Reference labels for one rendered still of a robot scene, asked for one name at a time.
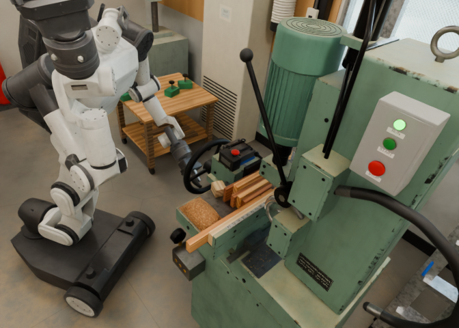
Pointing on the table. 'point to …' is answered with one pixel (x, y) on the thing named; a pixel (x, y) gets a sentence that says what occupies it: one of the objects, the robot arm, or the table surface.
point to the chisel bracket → (269, 170)
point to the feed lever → (281, 195)
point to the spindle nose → (283, 153)
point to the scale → (245, 216)
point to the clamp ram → (251, 167)
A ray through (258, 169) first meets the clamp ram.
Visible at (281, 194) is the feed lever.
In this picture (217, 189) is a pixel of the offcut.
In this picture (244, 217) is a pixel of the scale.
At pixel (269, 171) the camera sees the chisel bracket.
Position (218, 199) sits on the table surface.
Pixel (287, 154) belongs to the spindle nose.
